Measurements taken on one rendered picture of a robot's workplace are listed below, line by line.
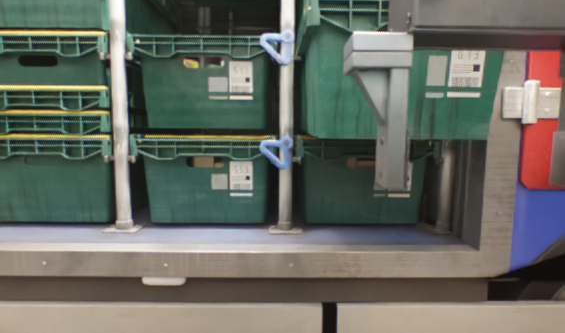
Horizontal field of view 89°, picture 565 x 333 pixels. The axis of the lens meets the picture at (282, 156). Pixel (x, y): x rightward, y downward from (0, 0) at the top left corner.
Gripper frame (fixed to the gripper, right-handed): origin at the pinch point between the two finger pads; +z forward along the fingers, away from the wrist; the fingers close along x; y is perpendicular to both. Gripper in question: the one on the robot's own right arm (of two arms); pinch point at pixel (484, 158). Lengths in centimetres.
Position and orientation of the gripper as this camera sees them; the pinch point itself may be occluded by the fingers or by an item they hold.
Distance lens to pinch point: 25.2
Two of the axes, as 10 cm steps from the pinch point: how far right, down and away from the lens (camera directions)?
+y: -0.1, 0.9, -10.0
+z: -0.1, 10.0, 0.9
